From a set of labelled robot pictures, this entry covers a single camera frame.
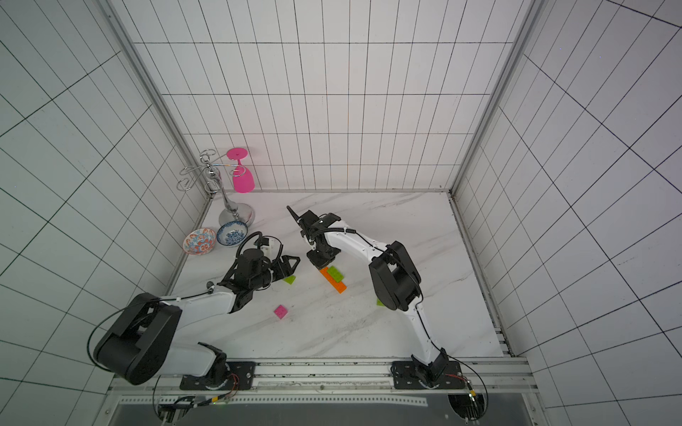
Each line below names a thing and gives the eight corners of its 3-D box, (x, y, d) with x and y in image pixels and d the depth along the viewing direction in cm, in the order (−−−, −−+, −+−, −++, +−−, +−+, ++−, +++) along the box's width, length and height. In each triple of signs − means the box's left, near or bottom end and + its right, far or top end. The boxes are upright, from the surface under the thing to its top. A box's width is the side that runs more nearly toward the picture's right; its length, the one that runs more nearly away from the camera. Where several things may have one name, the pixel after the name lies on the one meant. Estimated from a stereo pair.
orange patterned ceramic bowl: (182, 254, 99) (178, 250, 97) (192, 231, 106) (189, 227, 103) (211, 254, 99) (208, 250, 97) (219, 231, 106) (217, 227, 103)
